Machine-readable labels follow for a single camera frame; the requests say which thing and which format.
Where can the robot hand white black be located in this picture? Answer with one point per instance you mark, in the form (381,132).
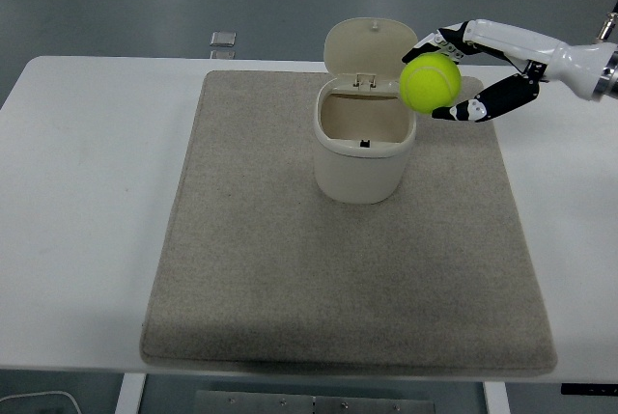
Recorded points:
(521,40)

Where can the yellow-green tennis ball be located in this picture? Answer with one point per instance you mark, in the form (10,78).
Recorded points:
(429,83)

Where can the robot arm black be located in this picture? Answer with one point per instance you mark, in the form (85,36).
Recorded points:
(609,76)

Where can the cream bin box with lid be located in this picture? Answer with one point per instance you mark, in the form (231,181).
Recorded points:
(357,170)

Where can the square metal floor plate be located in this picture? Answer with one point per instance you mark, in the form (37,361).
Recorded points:
(223,38)
(222,55)

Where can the beige grey felt mat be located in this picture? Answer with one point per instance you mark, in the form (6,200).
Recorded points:
(289,264)

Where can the black table control panel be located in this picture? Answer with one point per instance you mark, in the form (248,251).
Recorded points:
(589,389)

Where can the white table leg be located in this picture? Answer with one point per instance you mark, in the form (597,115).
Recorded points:
(495,399)
(130,394)

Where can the grey metal plate with screws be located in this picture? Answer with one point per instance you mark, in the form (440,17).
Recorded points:
(270,404)

